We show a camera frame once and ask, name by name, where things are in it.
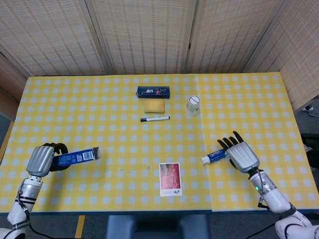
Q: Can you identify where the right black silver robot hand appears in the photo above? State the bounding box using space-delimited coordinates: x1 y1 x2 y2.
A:
217 130 261 174

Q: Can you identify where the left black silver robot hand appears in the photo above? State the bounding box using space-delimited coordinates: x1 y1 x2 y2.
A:
25 142 69 177

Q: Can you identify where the white blue toothpaste tube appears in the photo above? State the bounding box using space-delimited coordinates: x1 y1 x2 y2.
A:
201 148 229 165

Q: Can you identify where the blue toothpaste paper box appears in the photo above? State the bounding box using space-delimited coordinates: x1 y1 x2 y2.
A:
51 146 101 167

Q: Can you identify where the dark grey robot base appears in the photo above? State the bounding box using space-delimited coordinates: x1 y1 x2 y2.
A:
105 214 211 239

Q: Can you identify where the dark blue printed box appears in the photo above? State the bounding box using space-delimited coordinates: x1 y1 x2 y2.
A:
135 86 171 100

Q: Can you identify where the black bag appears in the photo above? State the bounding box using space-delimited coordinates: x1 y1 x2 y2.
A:
300 133 319 151

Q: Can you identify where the upturned paper cup leaf print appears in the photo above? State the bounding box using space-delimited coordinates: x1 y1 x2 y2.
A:
184 95 201 115

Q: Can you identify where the red picture postcard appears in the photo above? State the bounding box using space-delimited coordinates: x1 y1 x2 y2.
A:
159 162 183 198

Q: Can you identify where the yellow floor tape strip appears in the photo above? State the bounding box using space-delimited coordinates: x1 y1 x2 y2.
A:
74 215 86 239

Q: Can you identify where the yellow white checked tablecloth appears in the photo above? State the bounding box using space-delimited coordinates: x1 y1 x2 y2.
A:
0 73 319 216

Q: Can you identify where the white marker pen blue cap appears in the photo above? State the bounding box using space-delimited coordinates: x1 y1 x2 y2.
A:
139 115 171 123

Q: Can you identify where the yellow sponge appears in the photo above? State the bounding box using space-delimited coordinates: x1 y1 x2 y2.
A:
144 99 166 115

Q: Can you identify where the woven bamboo folding screen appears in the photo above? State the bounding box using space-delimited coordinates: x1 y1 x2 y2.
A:
0 0 319 113

